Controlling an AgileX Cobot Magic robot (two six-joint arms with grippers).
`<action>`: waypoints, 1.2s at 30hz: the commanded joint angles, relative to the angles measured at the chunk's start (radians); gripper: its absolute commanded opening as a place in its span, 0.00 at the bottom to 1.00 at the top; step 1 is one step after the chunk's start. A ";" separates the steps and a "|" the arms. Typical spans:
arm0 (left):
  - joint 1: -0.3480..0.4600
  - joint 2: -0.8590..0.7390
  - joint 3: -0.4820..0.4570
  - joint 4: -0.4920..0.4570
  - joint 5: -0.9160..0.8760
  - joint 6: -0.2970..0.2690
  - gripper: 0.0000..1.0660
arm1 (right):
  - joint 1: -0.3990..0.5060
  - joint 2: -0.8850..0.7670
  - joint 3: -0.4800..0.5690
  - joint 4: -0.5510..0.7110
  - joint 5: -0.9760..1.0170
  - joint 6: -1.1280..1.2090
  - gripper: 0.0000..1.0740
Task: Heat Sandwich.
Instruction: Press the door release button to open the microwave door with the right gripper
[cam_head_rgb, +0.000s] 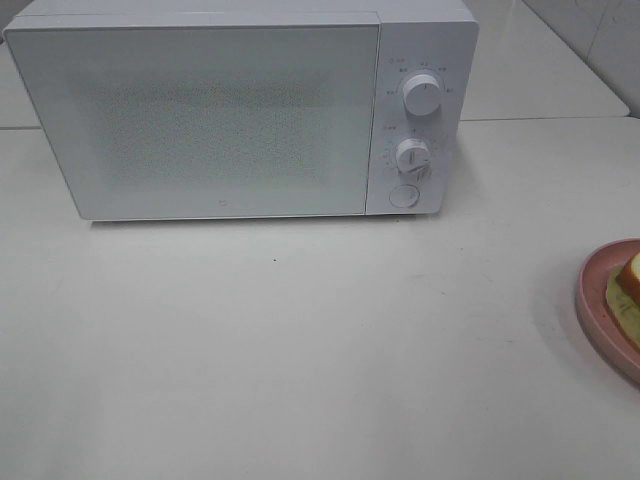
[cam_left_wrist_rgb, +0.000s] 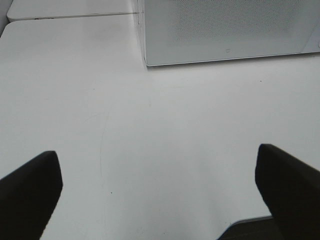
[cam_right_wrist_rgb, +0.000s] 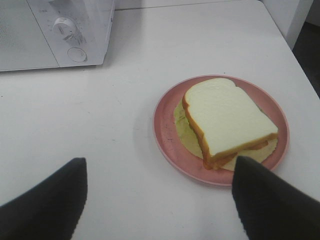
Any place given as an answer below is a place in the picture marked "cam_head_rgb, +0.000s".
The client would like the pink round plate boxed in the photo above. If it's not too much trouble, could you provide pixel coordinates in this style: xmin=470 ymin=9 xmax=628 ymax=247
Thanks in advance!
xmin=575 ymin=238 xmax=639 ymax=386

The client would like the round white door button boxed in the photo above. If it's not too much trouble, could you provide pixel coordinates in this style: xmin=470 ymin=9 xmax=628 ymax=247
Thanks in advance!
xmin=389 ymin=184 xmax=420 ymax=209

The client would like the sandwich with lettuce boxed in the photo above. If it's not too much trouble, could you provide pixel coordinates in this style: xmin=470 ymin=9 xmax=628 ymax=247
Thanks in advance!
xmin=605 ymin=253 xmax=640 ymax=350

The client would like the upper white power knob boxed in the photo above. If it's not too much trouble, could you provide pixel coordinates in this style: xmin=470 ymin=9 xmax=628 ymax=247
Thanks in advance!
xmin=401 ymin=72 xmax=443 ymax=116

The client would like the white microwave oven body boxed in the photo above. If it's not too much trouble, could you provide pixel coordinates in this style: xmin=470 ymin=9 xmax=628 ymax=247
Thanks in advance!
xmin=3 ymin=1 xmax=479 ymax=221

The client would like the lower white timer knob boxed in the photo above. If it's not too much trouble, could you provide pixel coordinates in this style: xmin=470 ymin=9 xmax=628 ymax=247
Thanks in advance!
xmin=395 ymin=138 xmax=431 ymax=174

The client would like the white microwave door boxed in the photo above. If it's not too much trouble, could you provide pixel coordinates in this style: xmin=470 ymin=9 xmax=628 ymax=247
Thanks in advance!
xmin=8 ymin=26 xmax=378 ymax=221

